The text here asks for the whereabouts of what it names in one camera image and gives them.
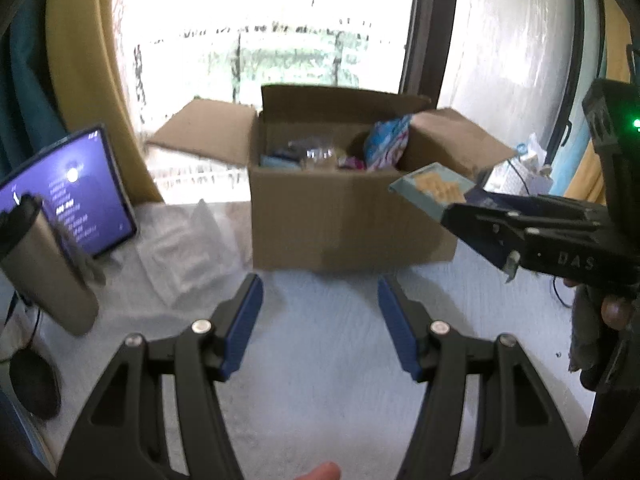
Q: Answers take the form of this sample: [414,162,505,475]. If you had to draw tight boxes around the blue snowflake snack packet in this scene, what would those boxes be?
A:
[260,146,303,171]

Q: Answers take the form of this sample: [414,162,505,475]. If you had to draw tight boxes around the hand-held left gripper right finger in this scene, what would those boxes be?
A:
[377,276,583,480]

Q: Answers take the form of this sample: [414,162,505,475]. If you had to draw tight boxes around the silver blue snack packet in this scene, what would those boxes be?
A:
[362,114,415,170]

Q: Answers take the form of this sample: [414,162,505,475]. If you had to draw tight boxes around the white perforated basket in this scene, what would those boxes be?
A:
[487,132,553,196]

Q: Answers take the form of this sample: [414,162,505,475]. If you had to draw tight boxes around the black oval object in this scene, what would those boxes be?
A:
[9,350,62,421]

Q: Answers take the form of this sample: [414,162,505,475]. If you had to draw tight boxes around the blue white packet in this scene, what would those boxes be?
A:
[517,132,546,161]

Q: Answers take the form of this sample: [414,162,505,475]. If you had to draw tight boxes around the person's left hand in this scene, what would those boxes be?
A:
[295,462,342,480]

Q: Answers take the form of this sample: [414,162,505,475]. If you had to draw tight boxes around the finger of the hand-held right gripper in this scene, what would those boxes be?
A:
[467,187,603,221]
[440,202,531,271]

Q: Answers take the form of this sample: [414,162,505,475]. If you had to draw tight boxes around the light blue cracker box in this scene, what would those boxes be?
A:
[389,161,488,221]

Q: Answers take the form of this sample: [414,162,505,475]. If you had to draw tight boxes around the stainless steel tumbler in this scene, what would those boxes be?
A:
[0,195,101,337]

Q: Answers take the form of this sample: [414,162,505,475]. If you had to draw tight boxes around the black window frame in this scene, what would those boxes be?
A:
[400,0,461,108]
[547,0,608,166]

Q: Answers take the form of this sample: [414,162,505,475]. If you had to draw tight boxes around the brown cardboard box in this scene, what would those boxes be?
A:
[145,84,518,273]

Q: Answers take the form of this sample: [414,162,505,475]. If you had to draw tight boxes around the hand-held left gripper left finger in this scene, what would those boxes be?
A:
[57,274,264,480]

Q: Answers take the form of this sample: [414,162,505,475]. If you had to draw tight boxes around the black tablet cable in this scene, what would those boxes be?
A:
[0,292,43,363]

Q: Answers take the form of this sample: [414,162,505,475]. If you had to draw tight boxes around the clear plastic bag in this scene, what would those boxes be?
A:
[137,199,238,307]

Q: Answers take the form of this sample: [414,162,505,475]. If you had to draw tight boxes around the tablet with purple screen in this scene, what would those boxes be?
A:
[0,127,138,258]

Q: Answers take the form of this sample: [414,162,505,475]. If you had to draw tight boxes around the clear bag of biscuits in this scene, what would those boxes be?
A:
[300,135,346,170]

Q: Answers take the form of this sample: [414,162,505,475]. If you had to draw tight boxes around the grey tablet stand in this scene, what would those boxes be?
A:
[55,220,107,287]

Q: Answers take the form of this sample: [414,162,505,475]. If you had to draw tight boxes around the person's right hand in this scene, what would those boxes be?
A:
[602,296,633,332]

